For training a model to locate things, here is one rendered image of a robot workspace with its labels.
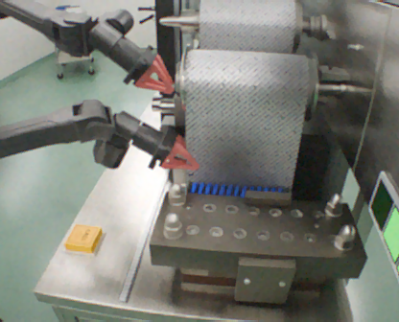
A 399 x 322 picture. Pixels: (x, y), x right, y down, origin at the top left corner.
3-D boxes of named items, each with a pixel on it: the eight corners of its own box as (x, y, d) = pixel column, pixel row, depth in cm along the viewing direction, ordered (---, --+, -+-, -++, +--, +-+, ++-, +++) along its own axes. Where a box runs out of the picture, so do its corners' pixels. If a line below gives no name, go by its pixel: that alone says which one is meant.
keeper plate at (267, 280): (234, 292, 63) (239, 256, 57) (284, 295, 62) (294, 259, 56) (234, 302, 61) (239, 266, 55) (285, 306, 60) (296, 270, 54)
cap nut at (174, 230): (165, 224, 63) (164, 207, 60) (184, 226, 62) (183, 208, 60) (161, 238, 60) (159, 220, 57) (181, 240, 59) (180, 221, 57)
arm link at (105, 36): (80, 44, 63) (92, 24, 60) (94, 30, 68) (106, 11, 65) (107, 64, 66) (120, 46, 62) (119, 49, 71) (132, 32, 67)
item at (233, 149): (187, 185, 76) (185, 111, 66) (290, 192, 73) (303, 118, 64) (187, 186, 75) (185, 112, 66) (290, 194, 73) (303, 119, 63)
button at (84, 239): (77, 230, 79) (75, 222, 78) (103, 233, 78) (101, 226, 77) (65, 250, 73) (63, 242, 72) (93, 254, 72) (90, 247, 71)
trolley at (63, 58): (61, 65, 543) (52, 6, 489) (94, 61, 557) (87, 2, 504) (57, 80, 469) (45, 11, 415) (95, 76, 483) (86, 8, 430)
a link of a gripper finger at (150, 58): (160, 109, 69) (125, 82, 66) (165, 95, 75) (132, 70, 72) (180, 87, 66) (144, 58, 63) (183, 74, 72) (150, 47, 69)
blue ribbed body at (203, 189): (192, 191, 75) (191, 178, 74) (286, 196, 73) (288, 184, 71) (189, 200, 72) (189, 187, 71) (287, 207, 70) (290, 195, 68)
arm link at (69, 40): (-12, 15, 82) (-22, -21, 74) (5, 9, 85) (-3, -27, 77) (74, 65, 66) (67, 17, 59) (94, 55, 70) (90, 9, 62)
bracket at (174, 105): (167, 193, 93) (161, 88, 77) (190, 195, 92) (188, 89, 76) (164, 203, 88) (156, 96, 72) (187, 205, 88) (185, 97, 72)
